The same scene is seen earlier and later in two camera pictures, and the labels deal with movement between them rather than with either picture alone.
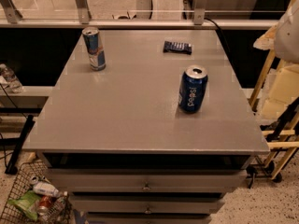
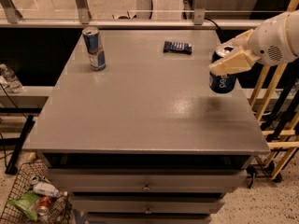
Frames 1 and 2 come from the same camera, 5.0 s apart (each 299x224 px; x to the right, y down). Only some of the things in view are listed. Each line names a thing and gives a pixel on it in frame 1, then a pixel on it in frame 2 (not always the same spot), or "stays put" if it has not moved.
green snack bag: x=26 y=203 stays put
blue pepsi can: x=192 y=89 → x=222 y=84
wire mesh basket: x=34 y=200 stays put
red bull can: x=94 y=48 stays put
